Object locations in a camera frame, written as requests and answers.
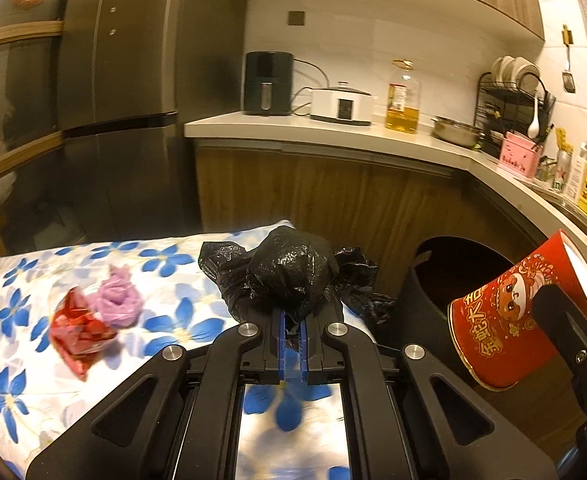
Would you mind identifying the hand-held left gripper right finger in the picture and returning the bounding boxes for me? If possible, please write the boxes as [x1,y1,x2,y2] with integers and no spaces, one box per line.
[293,307,559,480]

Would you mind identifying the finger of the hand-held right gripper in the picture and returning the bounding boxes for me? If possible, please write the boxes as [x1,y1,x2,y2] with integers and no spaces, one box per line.
[531,282,587,412]

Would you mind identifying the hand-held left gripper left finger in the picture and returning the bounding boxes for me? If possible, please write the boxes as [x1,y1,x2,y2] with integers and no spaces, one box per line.
[26,307,290,480]

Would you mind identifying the red printed paper cup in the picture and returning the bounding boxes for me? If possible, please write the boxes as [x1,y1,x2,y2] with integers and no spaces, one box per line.
[447,230,587,391]

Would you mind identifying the black plastic bag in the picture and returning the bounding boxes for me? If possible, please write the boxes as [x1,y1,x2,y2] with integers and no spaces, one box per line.
[198,227,397,336]

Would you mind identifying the black trash bin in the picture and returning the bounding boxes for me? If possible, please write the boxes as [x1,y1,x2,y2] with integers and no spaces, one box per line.
[397,235,524,361]

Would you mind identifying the purple plastic bag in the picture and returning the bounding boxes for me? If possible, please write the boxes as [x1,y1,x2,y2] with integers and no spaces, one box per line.
[88,264,142,330]

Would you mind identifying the blue floral tablecloth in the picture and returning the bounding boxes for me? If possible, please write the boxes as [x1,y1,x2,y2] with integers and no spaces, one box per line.
[0,219,404,480]

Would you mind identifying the silver drink can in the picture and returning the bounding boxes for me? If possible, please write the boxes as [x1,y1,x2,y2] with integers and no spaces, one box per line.
[553,150,573,193]

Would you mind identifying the white plastic bottle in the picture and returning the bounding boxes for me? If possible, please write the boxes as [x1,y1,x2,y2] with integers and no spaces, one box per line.
[573,142,587,201]

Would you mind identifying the wooden kitchen counter cabinet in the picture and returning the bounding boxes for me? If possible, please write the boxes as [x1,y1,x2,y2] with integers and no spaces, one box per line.
[184,110,587,301]

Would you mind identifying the pink utensil holder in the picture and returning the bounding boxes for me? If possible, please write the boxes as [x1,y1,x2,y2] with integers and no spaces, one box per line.
[497,131,544,178]

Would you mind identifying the white ladle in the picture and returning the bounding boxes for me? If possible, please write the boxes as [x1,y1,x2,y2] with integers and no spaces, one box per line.
[527,91,541,138]

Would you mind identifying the red clear snack wrapper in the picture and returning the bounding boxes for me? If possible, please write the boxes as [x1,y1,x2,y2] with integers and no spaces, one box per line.
[50,287,118,380]

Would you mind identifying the steel pot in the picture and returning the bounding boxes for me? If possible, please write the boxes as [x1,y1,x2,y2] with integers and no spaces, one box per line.
[431,116,485,148]

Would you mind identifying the hanging metal spatula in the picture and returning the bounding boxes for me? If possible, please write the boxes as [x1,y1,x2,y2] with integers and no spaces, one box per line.
[561,25,575,93]

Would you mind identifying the white plate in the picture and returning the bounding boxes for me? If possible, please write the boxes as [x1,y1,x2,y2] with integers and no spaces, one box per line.
[516,57,541,92]
[491,55,517,86]

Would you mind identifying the white rice cooker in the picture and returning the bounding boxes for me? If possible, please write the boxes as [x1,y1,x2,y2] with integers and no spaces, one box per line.
[309,81,375,126]

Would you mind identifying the cooking oil bottle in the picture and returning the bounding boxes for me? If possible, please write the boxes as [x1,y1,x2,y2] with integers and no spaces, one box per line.
[385,59,421,134]

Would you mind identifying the black air fryer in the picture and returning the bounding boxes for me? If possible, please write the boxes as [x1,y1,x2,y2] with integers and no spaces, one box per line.
[244,51,294,117]

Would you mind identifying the grey refrigerator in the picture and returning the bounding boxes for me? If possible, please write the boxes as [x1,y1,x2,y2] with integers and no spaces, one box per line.
[56,0,252,241]

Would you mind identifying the wooden framed glass door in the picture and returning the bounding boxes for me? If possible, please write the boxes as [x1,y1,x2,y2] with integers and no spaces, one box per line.
[0,0,89,256]

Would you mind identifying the black wire dish rack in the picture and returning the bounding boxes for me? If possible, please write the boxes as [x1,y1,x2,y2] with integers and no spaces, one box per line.
[475,55,557,161]

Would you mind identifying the black power cable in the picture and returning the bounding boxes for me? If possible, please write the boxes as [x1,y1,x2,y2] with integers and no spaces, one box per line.
[292,59,331,111]

